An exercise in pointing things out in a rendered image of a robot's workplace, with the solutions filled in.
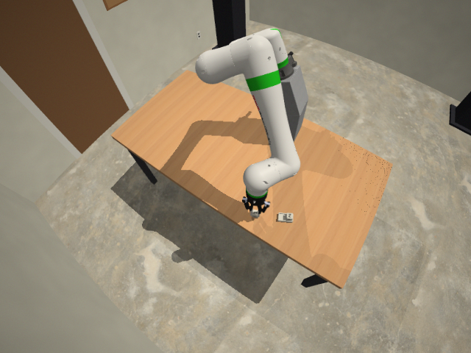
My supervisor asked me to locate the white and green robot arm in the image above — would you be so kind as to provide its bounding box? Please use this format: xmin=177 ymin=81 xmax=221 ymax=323
xmin=195 ymin=28 xmax=300 ymax=203

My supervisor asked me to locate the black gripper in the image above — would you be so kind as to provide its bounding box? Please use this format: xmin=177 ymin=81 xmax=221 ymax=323
xmin=242 ymin=196 xmax=270 ymax=217

